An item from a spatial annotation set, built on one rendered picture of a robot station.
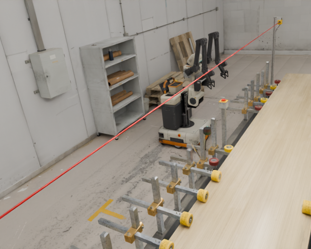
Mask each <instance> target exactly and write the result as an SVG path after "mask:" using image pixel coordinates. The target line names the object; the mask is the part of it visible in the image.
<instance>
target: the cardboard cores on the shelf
mask: <svg viewBox="0 0 311 249"><path fill-rule="evenodd" d="M120 55H121V51H120V50H118V51H113V58H114V57H117V56H120ZM103 57H104V61H106V60H109V59H110V58H109V54H108V53H107V54H105V55H103ZM133 75H134V73H133V72H132V71H131V70H128V71H125V70H123V71H121V70H120V71H117V72H115V73H112V74H110V75H108V76H107V79H108V85H109V86H112V85H114V84H116V83H118V82H120V81H123V80H125V79H127V78H129V77H131V76H133ZM132 94H133V92H132V91H129V92H128V93H126V90H123V91H121V92H119V93H117V94H115V95H113V96H111V101H112V106H114V105H116V104H117V103H119V102H121V101H123V100H124V99H126V98H128V97H129V96H131V95H132Z"/></svg>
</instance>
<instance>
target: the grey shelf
mask: <svg viewBox="0 0 311 249"><path fill-rule="evenodd" d="M93 44H96V46H92V45H93ZM108 48H112V52H113V51H118V50H120V51H121V55H120V56H117V57H114V60H113V61H110V60H106V61H104V57H103V55H105V54H107V53H109V52H108ZM79 51H80V56H81V60H82V65H83V70H84V74H85V79H86V84H87V89H88V93H89V98H90V103H91V107H92V112H93V117H94V121H95V126H96V131H97V136H100V134H99V133H104V134H109V135H114V136H116V135H117V134H118V133H119V132H120V131H121V130H123V129H124V128H125V127H127V126H129V125H130V124H132V123H133V122H135V121H136V120H138V119H139V118H141V117H142V116H145V109H144V102H143V95H142V87H141V80H140V72H139V65H138V58H137V50H136V43H135V36H131V37H112V38H109V39H106V40H102V41H98V42H95V43H91V44H88V45H85V46H81V47H79ZM120 70H121V71H123V70H125V71H128V70H131V71H132V72H133V73H134V75H133V76H131V77H129V78H127V79H125V80H123V81H120V82H118V83H116V84H114V85H112V86H109V85H108V79H107V76H108V75H110V74H112V73H115V72H117V71H120ZM123 90H126V93H128V92H129V91H132V92H133V94H132V95H131V96H129V97H128V98H126V99H124V100H123V101H121V102H119V103H117V104H116V105H114V106H112V101H111V96H113V95H115V94H117V93H119V92H121V91H123Z"/></svg>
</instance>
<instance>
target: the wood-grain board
mask: <svg viewBox="0 0 311 249"><path fill-rule="evenodd" d="M218 171H221V172H222V177H221V180H220V182H217V181H213V180H211V181H210V182H209V183H208V185H207V186H206V188H205V190H207V191H208V192H209V196H208V200H207V201H206V202H202V201H198V200H197V201H196V202H195V204H194V205H193V206H192V208H191V209H190V211H189V213H192V214H193V222H192V224H191V226H190V227H188V226H185V225H182V224H180V225H179V226H178V228H177V229H176V230H175V232H174V233H173V235H172V236H171V238H170V239H169V241H172V242H173V243H174V249H308V245H309V240H310V235H311V215H310V214H306V213H302V204H303V201H304V200H307V201H311V74H292V73H286V74H285V76H284V77H283V79H282V80H281V82H280V83H279V84H278V86H277V87H276V89H275V90H274V91H273V93H272V94H271V96H270V97H269V99H268V100H267V101H266V103H265V104H264V106H263V107H262V108H261V110H260V111H259V113H258V114H257V116H256V117H255V119H254V120H253V121H252V123H251V124H250V126H249V127H248V128H247V130H246V131H245V133H244V134H243V136H242V137H241V138H240V140H239V141H238V142H237V144H236V145H235V147H234V148H233V149H232V151H231V152H230V154H229V155H228V157H227V158H226V159H225V161H224V162H223V164H222V165H221V166H220V168H219V169H218Z"/></svg>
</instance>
